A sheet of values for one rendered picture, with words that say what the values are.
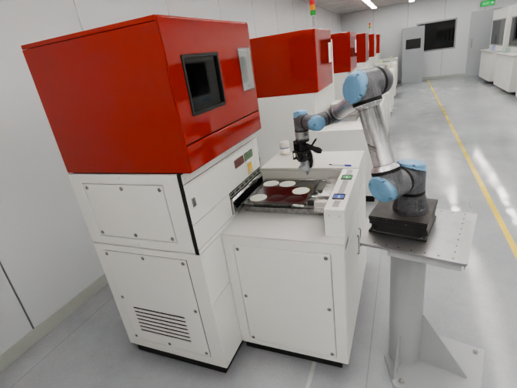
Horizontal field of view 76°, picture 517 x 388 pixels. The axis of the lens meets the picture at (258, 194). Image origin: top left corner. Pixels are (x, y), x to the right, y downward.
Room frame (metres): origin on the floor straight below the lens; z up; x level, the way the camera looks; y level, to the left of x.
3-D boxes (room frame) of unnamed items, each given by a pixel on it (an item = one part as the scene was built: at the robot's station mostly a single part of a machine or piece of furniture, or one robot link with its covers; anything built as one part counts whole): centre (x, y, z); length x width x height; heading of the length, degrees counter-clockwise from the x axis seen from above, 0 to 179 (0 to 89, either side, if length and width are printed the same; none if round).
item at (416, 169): (1.32, -0.66, 1.07); 0.13 x 0.12 x 0.14; 117
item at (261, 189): (1.79, -0.14, 0.90); 0.34 x 0.34 x 0.01; 65
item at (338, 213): (1.57, -0.44, 0.89); 0.55 x 0.09 x 0.14; 155
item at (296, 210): (1.65, -0.14, 0.84); 0.50 x 0.02 x 0.03; 65
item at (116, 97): (1.84, 0.43, 1.52); 0.81 x 0.75 x 0.59; 155
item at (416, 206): (1.32, -0.67, 0.96); 0.15 x 0.15 x 0.10
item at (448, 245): (1.31, -0.69, 0.75); 0.45 x 0.44 x 0.13; 52
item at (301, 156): (1.76, -0.27, 1.13); 0.09 x 0.08 x 0.12; 116
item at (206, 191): (1.71, 0.15, 1.02); 0.82 x 0.03 x 0.40; 155
